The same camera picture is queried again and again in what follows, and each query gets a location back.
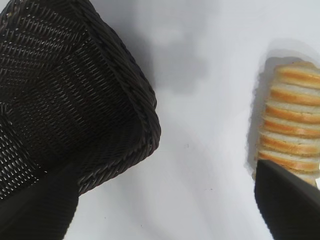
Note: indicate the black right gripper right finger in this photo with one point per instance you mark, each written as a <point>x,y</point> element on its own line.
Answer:
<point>292,212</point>

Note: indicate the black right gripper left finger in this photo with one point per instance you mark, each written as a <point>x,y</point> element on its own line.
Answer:
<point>37,212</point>

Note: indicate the long striped bread loaf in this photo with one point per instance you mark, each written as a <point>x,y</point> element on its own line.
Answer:
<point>292,120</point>

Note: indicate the dark brown wicker basket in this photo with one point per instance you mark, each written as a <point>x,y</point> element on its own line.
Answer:
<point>62,87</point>

